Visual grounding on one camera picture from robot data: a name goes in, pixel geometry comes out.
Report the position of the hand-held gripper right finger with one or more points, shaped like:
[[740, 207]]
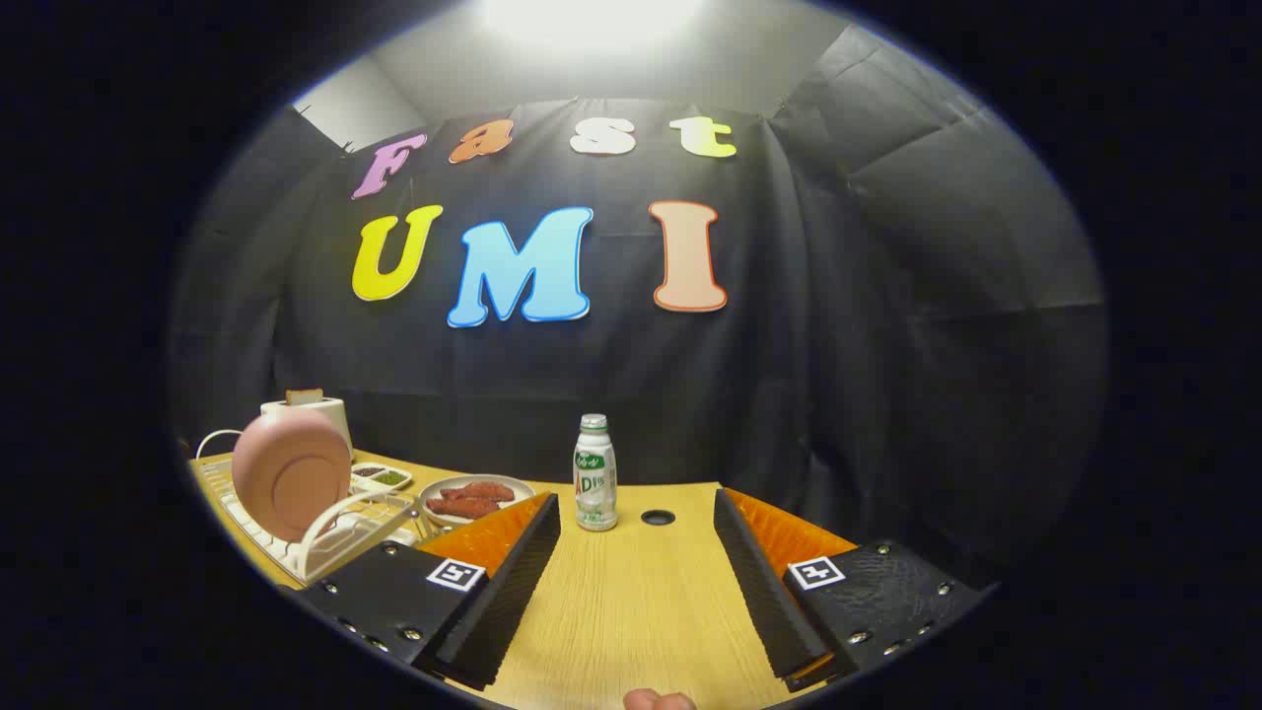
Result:
[[764, 592]]

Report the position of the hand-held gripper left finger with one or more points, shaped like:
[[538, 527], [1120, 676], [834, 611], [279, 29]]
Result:
[[513, 592]]

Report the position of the pink plate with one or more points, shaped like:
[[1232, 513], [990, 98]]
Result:
[[291, 473]]

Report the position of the beige round plate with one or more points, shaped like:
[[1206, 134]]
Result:
[[434, 493]]

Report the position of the white divided dish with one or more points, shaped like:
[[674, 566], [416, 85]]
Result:
[[383, 488]]

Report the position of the red meat piece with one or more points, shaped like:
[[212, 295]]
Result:
[[478, 490], [461, 508]]

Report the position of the black desk grommet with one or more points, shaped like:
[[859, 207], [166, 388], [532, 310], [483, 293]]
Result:
[[658, 517]]

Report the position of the white drink bottle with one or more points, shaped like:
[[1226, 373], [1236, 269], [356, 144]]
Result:
[[595, 483]]

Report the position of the pile of green beans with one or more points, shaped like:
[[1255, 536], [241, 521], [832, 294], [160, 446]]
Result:
[[392, 477]]

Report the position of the white toaster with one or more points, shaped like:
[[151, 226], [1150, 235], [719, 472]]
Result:
[[330, 414]]

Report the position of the black backdrop cloth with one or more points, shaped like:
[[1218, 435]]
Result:
[[838, 345]]

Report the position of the toast slice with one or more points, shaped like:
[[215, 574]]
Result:
[[305, 396]]

